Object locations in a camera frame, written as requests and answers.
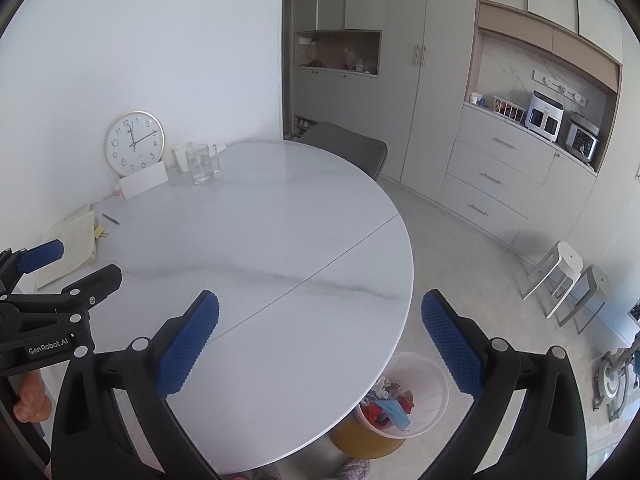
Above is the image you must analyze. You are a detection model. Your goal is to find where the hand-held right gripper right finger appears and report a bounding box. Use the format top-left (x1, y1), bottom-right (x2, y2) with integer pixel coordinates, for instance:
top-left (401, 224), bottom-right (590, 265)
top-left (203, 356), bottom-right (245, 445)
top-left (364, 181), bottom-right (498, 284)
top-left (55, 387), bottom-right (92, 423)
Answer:
top-left (421, 289), bottom-right (588, 480)

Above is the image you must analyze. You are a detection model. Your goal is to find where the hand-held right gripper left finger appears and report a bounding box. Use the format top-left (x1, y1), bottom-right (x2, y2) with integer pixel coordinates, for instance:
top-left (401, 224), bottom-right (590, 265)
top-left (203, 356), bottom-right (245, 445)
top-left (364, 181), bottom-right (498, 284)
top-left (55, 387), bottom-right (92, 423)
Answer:
top-left (51, 290), bottom-right (221, 480)

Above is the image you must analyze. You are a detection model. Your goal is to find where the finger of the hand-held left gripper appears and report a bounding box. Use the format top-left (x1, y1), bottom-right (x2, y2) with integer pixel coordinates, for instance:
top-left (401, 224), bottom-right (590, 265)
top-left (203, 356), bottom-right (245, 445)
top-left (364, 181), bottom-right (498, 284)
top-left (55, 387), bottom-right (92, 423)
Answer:
top-left (0, 239), bottom-right (66, 286)
top-left (15, 263), bottom-right (123, 318)

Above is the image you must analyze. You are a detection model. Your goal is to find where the white waste bin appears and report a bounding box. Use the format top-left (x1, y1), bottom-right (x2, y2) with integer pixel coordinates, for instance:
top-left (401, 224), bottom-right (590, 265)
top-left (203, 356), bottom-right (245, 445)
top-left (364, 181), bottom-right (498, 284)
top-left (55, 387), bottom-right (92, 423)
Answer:
top-left (356, 351), bottom-right (450, 441)

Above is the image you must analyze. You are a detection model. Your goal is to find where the blue face mask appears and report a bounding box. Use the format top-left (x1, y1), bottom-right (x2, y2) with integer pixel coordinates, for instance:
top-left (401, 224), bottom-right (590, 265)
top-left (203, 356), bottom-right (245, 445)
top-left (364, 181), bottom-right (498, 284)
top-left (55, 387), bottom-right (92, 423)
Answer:
top-left (372, 399), bottom-right (413, 434)

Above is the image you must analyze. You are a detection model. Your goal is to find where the red wrapper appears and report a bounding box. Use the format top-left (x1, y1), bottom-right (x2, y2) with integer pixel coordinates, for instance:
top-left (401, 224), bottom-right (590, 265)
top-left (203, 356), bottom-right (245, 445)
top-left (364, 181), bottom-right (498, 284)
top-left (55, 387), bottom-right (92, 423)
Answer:
top-left (361, 402), bottom-right (388, 429)

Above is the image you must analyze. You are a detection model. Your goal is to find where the person's left hand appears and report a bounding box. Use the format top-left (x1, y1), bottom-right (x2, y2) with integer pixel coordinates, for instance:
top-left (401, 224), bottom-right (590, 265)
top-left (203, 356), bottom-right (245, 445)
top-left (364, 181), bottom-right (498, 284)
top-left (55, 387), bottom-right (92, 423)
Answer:
top-left (12, 372), bottom-right (52, 423)

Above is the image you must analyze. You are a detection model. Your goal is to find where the open paper notebook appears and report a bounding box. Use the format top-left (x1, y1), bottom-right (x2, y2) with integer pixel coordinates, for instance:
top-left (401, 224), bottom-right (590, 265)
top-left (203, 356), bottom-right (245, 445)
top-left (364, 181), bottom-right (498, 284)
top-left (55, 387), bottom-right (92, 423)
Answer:
top-left (36, 205), bottom-right (98, 291)

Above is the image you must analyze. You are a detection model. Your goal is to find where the white card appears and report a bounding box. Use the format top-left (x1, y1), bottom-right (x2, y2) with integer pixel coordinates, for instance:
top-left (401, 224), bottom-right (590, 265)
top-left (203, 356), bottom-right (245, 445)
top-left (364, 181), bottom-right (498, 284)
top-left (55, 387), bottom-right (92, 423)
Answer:
top-left (118, 161), bottom-right (168, 200)

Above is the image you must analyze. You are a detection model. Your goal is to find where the round yellow wooden stool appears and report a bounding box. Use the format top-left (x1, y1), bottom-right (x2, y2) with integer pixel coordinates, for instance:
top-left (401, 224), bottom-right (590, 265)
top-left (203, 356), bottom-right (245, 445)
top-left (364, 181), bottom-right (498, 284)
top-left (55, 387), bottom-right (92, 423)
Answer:
top-left (329, 415), bottom-right (407, 461)

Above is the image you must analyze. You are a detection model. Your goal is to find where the grey cabinet drawer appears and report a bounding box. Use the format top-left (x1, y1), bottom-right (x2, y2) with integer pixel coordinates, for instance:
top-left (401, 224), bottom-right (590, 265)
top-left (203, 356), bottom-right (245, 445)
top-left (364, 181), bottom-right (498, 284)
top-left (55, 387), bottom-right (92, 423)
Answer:
top-left (454, 105), bottom-right (557, 185)
top-left (440, 174), bottom-right (528, 248)
top-left (445, 140), bottom-right (548, 216)

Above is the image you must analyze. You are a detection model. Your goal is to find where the white plastic stool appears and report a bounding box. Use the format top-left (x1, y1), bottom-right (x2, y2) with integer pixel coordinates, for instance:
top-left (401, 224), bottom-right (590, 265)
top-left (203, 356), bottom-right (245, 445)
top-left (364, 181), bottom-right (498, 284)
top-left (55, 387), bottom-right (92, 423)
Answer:
top-left (520, 241), bottom-right (585, 318)

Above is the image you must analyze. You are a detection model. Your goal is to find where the grey plastic stool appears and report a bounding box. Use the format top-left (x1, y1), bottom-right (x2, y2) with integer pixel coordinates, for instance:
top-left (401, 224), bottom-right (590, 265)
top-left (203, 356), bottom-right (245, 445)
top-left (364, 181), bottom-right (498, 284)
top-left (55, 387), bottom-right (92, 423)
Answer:
top-left (555, 264), bottom-right (612, 335)

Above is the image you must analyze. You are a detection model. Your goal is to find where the grey exercise machine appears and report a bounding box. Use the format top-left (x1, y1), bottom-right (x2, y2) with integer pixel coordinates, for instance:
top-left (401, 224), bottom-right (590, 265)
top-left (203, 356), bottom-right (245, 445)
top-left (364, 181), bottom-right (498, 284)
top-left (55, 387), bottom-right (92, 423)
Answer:
top-left (592, 330), bottom-right (640, 422)

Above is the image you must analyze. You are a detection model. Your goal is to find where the grey upholstered chair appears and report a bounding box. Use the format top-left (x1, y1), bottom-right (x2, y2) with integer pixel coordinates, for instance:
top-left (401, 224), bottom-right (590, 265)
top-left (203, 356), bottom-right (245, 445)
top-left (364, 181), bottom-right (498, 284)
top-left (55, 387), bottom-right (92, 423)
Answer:
top-left (298, 121), bottom-right (389, 181)

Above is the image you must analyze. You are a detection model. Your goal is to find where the silver countertop appliance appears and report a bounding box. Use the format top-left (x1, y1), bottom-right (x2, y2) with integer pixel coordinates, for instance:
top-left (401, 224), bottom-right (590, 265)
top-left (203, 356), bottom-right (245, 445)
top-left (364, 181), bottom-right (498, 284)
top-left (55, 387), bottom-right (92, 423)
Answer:
top-left (565, 112), bottom-right (601, 163)

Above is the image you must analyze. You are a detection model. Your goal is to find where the white countertop appliance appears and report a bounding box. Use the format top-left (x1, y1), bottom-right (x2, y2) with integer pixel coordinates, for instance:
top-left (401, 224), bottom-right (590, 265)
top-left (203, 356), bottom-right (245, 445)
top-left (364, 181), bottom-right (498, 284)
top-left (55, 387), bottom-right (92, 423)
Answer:
top-left (524, 91), bottom-right (565, 142)

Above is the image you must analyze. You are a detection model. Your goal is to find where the grey built-in cabinet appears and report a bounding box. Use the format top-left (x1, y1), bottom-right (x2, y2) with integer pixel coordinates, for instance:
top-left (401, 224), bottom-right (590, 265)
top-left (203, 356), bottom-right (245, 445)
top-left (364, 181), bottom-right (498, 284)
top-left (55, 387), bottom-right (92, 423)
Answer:
top-left (282, 0), bottom-right (640, 271)

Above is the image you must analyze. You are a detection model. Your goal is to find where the clear crumpled plastic bag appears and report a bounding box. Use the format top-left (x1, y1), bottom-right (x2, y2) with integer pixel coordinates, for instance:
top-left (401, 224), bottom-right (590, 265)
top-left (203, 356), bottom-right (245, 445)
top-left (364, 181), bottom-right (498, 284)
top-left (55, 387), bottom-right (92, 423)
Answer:
top-left (342, 49), bottom-right (373, 73)

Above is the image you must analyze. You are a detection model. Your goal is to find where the round white wall clock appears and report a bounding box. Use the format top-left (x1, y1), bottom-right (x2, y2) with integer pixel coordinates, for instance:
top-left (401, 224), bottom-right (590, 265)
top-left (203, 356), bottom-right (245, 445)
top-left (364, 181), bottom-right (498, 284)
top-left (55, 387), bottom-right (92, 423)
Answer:
top-left (104, 110), bottom-right (165, 177)

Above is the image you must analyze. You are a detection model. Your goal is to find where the white wire basket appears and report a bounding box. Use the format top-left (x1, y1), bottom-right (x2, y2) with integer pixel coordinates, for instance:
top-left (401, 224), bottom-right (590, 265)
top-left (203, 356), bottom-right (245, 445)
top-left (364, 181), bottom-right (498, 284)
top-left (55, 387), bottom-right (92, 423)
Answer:
top-left (492, 95), bottom-right (527, 122)

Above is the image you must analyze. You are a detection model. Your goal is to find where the white wall hook rail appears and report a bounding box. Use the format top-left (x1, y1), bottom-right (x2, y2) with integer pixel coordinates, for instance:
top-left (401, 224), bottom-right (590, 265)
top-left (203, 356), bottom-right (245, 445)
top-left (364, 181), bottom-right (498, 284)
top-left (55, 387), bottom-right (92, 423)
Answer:
top-left (532, 71), bottom-right (590, 107)

